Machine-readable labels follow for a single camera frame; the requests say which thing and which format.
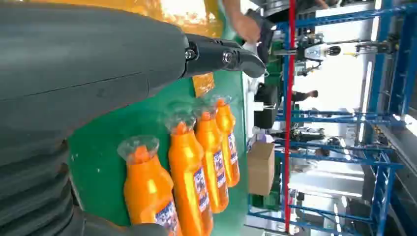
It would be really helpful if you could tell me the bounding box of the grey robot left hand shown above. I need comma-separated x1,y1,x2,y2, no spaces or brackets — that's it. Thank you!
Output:
0,2,267,236

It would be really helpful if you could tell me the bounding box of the person's left hand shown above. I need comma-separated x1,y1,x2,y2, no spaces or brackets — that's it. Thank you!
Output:
233,13,261,45

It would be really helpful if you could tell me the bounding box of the orange drink bottle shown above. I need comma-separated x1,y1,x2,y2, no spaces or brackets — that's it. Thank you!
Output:
117,135,183,236
195,101,230,214
163,112,214,236
211,95,241,188

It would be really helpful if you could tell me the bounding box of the person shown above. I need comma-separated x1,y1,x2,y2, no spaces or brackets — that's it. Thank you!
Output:
223,0,261,45

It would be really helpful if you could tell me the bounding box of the white machine on rack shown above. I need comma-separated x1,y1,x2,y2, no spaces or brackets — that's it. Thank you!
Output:
295,34,342,77

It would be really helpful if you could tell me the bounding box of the small yellow plastic pouch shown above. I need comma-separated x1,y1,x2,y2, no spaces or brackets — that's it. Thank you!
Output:
192,72,216,98

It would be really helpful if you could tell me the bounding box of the black bag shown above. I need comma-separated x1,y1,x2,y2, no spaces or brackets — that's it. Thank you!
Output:
254,83,279,129

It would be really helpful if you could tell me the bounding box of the white table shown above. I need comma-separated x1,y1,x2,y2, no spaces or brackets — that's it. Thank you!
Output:
242,70,265,146

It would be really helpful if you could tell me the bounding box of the green table mat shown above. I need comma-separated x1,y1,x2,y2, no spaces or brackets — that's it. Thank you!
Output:
66,0,250,236

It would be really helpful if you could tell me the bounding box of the red pole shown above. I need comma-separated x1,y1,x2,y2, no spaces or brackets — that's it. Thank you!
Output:
284,0,297,234

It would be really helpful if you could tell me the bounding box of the purple tissue pack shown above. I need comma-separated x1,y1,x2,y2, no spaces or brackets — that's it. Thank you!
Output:
256,132,275,145

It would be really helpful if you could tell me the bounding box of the brown cardboard box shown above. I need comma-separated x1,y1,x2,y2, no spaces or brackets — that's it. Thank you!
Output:
247,142,276,196

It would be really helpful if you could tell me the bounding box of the green crate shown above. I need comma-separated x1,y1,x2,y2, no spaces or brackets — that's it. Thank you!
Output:
251,194,284,211

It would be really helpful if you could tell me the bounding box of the blue metal rack frame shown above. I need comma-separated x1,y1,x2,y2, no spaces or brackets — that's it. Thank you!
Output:
247,140,405,236
276,0,417,128

